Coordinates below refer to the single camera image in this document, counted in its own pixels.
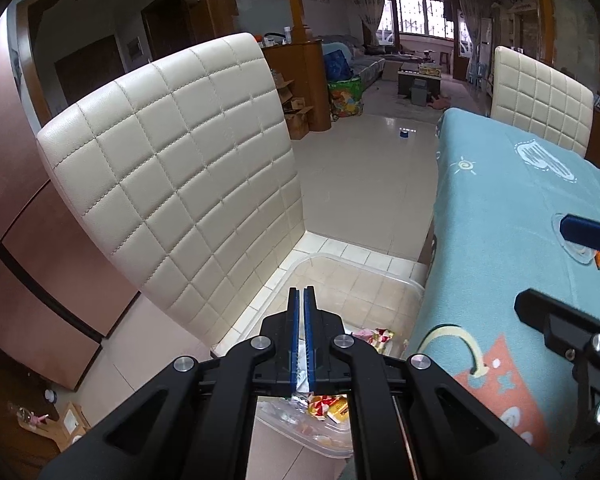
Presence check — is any dark wooden door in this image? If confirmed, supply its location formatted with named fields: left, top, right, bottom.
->
left=55, top=35, right=123, bottom=106

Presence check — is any yellow snack packet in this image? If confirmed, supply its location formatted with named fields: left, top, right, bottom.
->
left=307, top=394, right=352, bottom=425

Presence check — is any light patterned curtain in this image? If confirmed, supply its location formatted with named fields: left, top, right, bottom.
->
left=457, top=0, right=483, bottom=56
left=342, top=0, right=386, bottom=46

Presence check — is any silver foil wrapper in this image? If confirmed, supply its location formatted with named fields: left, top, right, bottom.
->
left=291, top=345, right=317, bottom=413

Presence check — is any coffee table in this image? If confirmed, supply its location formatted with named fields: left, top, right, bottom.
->
left=397, top=60, right=443, bottom=96

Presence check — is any pile of cardboard boxes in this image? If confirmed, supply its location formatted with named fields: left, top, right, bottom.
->
left=275, top=77, right=315, bottom=141

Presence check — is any cream quilted chair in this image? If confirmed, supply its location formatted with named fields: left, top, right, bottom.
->
left=36, top=32, right=431, bottom=356
left=491, top=46, right=595, bottom=158

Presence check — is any round glass coaster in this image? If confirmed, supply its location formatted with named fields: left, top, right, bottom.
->
left=551, top=212, right=600, bottom=264

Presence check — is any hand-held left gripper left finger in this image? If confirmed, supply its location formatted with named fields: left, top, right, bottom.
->
left=39, top=287, right=303, bottom=480

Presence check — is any clear plastic bin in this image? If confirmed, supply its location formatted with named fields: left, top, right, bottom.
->
left=252, top=252, right=426, bottom=461

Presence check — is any blue bag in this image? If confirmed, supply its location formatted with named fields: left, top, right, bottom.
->
left=324, top=51, right=352, bottom=81

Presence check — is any teal printed tablecloth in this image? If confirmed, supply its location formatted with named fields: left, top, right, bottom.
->
left=407, top=107, right=600, bottom=461

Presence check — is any white standing air conditioner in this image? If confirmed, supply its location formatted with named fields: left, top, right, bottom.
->
left=477, top=17, right=495, bottom=58

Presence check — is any colourful printed bag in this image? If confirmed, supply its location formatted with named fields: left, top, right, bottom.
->
left=328, top=77, right=365, bottom=120

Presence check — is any wooden partition counter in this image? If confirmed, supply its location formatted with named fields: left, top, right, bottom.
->
left=260, top=40, right=332, bottom=133

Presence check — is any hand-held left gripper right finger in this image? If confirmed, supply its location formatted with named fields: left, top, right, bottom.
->
left=304, top=286, right=561, bottom=480

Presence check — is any brown glossy cabinet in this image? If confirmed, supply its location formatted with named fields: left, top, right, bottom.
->
left=0, top=10, right=141, bottom=391

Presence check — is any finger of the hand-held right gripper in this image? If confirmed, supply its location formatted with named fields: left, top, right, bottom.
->
left=560, top=214, right=600, bottom=256
left=514, top=288, right=600, bottom=426

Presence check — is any red and gold striped wrapper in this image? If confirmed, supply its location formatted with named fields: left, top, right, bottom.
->
left=367, top=327, right=396, bottom=358

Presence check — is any grey sofa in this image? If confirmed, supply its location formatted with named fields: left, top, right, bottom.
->
left=315, top=35, right=387, bottom=86

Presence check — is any barred window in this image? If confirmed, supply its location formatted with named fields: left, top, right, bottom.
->
left=386, top=0, right=461, bottom=41

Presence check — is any small wooden box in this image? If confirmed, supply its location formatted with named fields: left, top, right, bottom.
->
left=17, top=402, right=92, bottom=453

